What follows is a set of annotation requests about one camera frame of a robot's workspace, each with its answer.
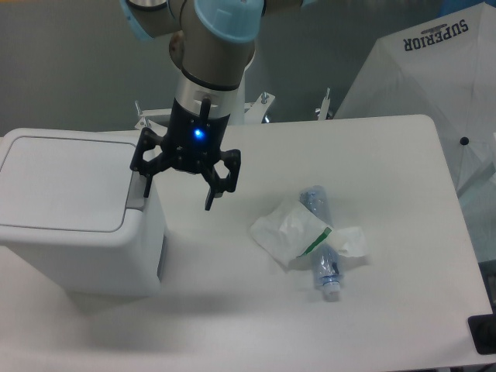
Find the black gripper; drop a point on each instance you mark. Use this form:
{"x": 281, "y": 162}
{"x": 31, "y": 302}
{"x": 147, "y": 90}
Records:
{"x": 193, "y": 139}

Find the white push-button trash can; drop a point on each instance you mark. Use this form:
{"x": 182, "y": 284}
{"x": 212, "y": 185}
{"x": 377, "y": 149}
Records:
{"x": 73, "y": 209}

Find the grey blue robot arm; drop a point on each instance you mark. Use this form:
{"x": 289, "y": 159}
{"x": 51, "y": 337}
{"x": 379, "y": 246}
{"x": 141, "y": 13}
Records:
{"x": 232, "y": 21}

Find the crumpled white paper wrapper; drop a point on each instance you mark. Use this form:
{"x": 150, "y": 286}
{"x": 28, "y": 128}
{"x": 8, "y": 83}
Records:
{"x": 291, "y": 231}

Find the crushed clear plastic bottle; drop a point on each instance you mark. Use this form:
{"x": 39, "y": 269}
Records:
{"x": 325, "y": 260}

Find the white Superior umbrella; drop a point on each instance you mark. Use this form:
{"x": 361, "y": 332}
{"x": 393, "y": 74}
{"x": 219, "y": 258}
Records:
{"x": 445, "y": 69}

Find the black device at table edge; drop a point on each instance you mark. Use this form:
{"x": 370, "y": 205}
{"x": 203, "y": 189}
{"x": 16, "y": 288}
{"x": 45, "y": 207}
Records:
{"x": 482, "y": 330}

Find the white metal base frame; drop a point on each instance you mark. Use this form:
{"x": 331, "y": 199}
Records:
{"x": 253, "y": 113}

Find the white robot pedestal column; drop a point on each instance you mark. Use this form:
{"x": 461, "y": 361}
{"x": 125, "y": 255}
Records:
{"x": 240, "y": 104}

